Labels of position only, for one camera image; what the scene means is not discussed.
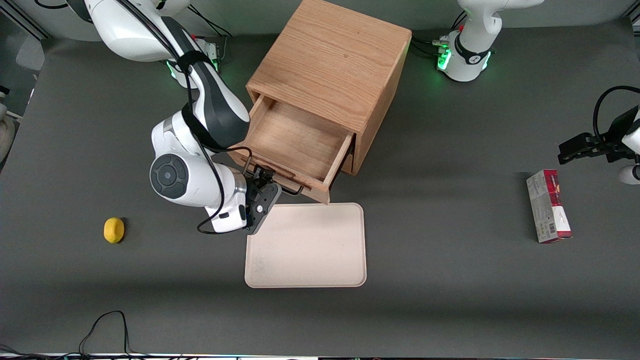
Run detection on red plaid cardboard box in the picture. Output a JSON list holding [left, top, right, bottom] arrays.
[[525, 168, 574, 245]]

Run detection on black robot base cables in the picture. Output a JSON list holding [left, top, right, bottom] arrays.
[[410, 11, 469, 60], [187, 4, 235, 64]]

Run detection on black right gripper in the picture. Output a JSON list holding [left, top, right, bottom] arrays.
[[244, 166, 278, 203]]

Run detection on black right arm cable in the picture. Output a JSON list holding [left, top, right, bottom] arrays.
[[115, 0, 254, 235]]

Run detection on oak wooden drawer cabinet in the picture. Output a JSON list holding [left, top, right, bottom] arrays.
[[245, 0, 413, 176]]

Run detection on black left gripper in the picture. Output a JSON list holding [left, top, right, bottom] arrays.
[[558, 105, 640, 165]]

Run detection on yellow lemon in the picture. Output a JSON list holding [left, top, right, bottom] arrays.
[[103, 216, 126, 245]]

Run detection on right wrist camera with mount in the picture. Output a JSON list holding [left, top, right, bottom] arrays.
[[244, 182, 283, 237]]

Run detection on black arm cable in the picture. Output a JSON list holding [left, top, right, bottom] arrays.
[[115, 0, 254, 235], [593, 85, 640, 147]]

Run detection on beige plastic tray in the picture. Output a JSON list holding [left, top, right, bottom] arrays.
[[244, 202, 368, 289]]

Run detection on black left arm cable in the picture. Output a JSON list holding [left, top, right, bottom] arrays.
[[593, 85, 640, 147]]

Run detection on thin black looped cable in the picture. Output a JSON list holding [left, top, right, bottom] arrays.
[[78, 310, 134, 357]]

